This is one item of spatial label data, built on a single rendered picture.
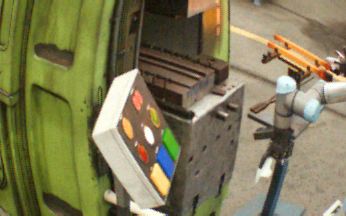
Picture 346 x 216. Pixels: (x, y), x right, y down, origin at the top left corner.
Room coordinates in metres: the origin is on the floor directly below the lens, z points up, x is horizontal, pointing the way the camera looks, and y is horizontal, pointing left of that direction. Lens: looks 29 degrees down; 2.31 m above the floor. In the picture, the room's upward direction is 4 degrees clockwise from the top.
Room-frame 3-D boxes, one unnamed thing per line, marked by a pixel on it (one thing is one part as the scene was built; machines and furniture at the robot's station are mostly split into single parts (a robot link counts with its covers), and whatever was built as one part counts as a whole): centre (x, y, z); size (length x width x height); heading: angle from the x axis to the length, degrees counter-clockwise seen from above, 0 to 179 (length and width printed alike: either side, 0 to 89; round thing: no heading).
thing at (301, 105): (2.02, -0.43, 1.23); 0.11 x 0.11 x 0.08; 54
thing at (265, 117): (2.99, -0.53, 0.68); 0.40 x 0.30 x 0.02; 143
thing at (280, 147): (2.06, -0.34, 1.07); 0.09 x 0.08 x 0.12; 46
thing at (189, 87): (2.68, 0.10, 0.96); 0.42 x 0.20 x 0.09; 59
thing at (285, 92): (2.07, -0.34, 1.23); 0.09 x 0.08 x 0.11; 54
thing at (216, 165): (2.74, 0.08, 0.69); 0.56 x 0.38 x 0.45; 59
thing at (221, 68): (2.76, -0.12, 0.95); 0.12 x 0.08 x 0.06; 59
